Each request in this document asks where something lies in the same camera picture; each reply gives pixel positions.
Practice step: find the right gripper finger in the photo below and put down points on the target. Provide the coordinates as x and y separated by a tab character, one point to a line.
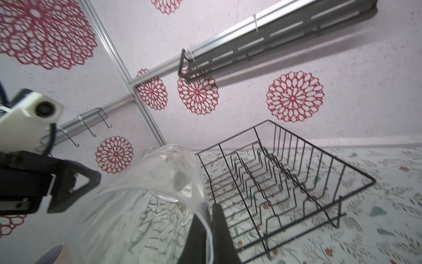
214	247

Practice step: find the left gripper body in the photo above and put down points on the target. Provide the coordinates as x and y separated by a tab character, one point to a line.
25	180

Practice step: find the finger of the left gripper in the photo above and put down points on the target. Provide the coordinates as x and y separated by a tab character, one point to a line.
64	193

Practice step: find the clear glass cup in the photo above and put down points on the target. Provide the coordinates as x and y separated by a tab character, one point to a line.
155	213

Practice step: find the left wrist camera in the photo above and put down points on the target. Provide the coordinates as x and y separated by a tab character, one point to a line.
25	120

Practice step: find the black wire dish rack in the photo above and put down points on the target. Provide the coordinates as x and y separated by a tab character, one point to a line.
275	187

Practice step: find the grey wall shelf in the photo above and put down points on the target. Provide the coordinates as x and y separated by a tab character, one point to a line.
282	24

